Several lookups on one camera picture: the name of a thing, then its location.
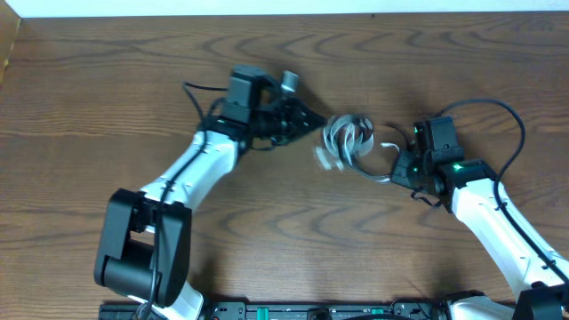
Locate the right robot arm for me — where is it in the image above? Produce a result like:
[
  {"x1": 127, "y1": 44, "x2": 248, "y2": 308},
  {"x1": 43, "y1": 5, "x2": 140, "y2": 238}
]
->
[{"x1": 390, "y1": 116, "x2": 568, "y2": 320}]

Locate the white USB cable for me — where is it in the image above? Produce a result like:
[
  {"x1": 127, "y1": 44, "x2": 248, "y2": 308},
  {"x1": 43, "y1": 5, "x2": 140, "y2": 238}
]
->
[{"x1": 313, "y1": 113, "x2": 401, "y2": 183}]

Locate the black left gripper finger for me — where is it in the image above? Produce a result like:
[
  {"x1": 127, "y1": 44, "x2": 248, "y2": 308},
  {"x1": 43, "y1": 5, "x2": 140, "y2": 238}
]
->
[
  {"x1": 291, "y1": 98, "x2": 326, "y2": 124},
  {"x1": 284, "y1": 119, "x2": 326, "y2": 145}
]

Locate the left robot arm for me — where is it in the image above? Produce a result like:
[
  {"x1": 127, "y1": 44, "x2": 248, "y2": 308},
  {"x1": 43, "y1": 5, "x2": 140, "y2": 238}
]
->
[{"x1": 93, "y1": 98, "x2": 326, "y2": 319}]

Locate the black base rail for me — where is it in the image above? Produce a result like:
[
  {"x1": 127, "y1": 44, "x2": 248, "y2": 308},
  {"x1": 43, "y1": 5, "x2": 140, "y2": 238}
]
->
[{"x1": 98, "y1": 300, "x2": 546, "y2": 320}]

